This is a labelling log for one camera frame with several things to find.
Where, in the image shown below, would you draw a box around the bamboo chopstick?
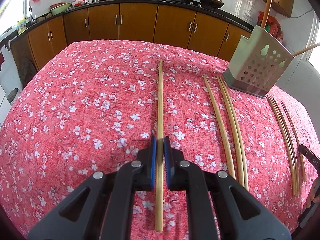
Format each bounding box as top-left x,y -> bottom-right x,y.
260,0 -> 272,29
203,76 -> 236,179
292,43 -> 320,57
217,77 -> 249,190
271,98 -> 299,196
281,101 -> 306,182
217,76 -> 245,187
266,96 -> 298,196
155,60 -> 164,232

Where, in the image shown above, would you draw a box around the person's right hand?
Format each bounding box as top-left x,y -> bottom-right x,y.
303,178 -> 320,209

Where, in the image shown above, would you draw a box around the beige perforated utensil holder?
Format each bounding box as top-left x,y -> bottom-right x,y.
223,25 -> 294,98

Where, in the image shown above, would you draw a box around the red floral tablecloth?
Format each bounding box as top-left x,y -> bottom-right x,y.
1,40 -> 317,239

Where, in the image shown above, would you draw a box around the red bags and condiment bottles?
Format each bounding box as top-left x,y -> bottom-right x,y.
265,15 -> 284,43

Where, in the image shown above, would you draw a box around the lower wooden cabinets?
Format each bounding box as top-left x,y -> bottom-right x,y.
10,3 -> 251,85

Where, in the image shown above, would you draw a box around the black wok with lid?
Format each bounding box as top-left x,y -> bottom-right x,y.
199,0 -> 224,8

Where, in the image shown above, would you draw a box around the yellow dish soap bottle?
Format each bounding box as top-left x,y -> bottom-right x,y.
17,17 -> 27,35

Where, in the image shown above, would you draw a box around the green basin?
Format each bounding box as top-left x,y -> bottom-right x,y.
50,2 -> 71,15

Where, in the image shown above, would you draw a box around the red white plastic bag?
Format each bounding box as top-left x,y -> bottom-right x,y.
72,0 -> 93,7

